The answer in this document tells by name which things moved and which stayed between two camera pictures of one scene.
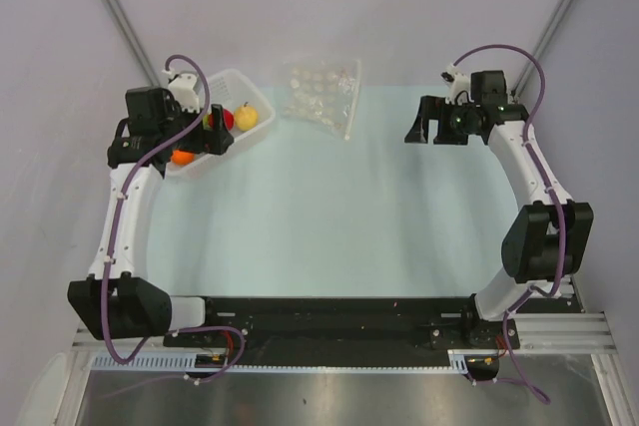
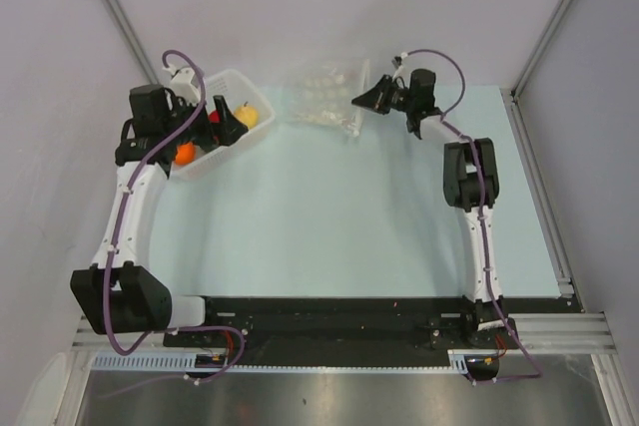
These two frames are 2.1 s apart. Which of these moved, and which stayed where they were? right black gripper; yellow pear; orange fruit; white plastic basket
Moved: right black gripper
Stayed: orange fruit; yellow pear; white plastic basket
